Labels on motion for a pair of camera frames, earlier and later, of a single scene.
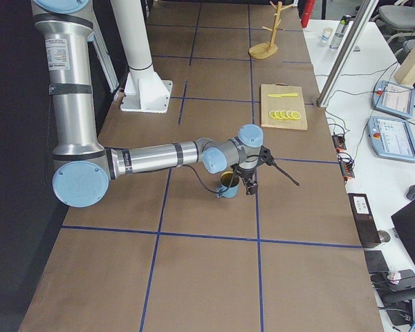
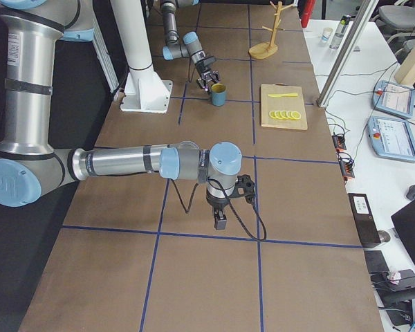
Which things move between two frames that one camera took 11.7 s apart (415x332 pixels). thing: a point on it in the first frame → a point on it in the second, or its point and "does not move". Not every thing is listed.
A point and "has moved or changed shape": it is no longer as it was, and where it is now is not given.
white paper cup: (326, 32) does not move
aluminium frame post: (346, 52) does not move
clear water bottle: (339, 32) does not move
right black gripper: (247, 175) → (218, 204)
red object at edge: (309, 5) does not move
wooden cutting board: (283, 106) does not move
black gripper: (265, 154) → (245, 187)
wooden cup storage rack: (265, 50) does not move
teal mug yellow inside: (225, 179) has moved or changed shape
